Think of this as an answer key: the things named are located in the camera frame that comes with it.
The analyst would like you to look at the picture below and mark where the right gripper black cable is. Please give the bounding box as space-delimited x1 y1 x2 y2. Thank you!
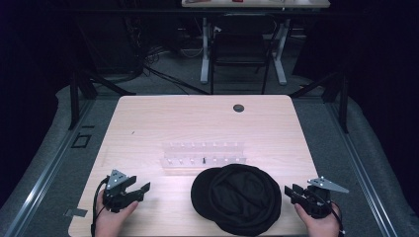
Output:
315 192 346 237

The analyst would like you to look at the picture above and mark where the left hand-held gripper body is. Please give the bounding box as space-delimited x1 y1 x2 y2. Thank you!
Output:
102 169 146 213

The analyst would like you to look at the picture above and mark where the white-legged desk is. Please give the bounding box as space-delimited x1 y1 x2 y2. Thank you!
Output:
181 0 331 86

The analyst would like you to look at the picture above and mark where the clear acrylic rack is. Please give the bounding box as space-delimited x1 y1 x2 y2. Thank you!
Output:
159 141 248 170

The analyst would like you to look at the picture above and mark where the grey tape strip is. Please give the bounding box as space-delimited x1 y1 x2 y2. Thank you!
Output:
63 207 89 218

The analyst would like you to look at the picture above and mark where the black fabric hat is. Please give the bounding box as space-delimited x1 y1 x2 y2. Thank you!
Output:
190 163 283 237

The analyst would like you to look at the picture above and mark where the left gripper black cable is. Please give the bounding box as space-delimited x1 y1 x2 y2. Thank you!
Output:
90 176 111 237

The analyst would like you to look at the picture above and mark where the person's left hand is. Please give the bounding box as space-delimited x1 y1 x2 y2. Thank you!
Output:
94 198 139 237

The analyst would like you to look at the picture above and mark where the black chair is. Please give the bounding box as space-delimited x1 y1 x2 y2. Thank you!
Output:
209 13 280 96

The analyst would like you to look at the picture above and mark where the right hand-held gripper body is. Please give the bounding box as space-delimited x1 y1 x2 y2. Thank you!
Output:
296 176 350 219

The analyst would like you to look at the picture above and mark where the black floor cable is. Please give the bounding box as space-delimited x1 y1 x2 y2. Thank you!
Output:
143 65 211 96

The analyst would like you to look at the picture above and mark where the black metal stand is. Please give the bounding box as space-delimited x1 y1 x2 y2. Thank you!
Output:
67 67 136 130
289 69 350 134

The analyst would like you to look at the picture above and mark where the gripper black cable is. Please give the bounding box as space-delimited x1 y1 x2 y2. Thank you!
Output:
315 192 346 237
90 176 111 237

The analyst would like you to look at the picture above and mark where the person's right hand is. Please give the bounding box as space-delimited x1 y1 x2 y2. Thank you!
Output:
293 202 343 237

